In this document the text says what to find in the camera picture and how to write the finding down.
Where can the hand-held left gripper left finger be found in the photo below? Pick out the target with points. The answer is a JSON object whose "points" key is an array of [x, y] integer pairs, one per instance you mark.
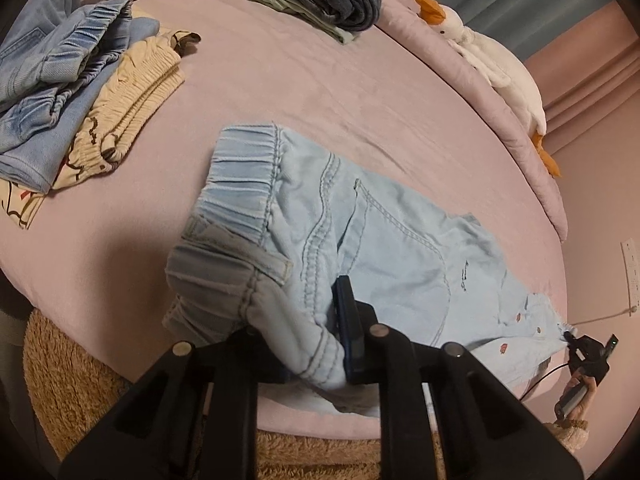
{"points": [[239, 360]]}

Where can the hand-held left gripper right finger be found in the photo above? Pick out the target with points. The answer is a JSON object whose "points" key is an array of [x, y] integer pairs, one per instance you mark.
{"points": [[346, 320]]}

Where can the light blue denim pants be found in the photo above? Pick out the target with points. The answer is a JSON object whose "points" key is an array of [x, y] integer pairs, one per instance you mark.
{"points": [[400, 240]]}

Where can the person's right forearm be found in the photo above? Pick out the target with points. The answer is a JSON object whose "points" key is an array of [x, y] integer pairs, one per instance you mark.
{"points": [[567, 435]]}

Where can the person's right hand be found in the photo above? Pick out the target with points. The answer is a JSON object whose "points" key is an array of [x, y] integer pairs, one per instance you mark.
{"points": [[586, 400]]}

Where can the brown fluffy rug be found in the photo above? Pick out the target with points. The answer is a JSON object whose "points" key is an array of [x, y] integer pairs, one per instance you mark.
{"points": [[65, 385]]}

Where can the pink bed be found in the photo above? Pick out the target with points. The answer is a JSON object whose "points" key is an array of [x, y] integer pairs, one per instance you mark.
{"points": [[310, 85]]}

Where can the pink curtain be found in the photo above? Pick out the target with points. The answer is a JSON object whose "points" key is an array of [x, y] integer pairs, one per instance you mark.
{"points": [[600, 85]]}

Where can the pink comforter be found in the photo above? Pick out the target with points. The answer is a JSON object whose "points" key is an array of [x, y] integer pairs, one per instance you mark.
{"points": [[415, 47]]}

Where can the light blue garment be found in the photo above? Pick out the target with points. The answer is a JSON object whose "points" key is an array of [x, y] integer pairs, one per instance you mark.
{"points": [[40, 155]]}

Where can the white goose plush toy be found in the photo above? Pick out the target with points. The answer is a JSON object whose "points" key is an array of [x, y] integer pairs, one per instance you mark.
{"points": [[500, 65]]}

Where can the blue denim jeans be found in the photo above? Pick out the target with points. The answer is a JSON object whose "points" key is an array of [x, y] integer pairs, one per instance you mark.
{"points": [[45, 60]]}

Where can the white wall socket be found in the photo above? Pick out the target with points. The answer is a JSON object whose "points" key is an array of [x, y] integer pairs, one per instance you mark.
{"points": [[631, 275]]}

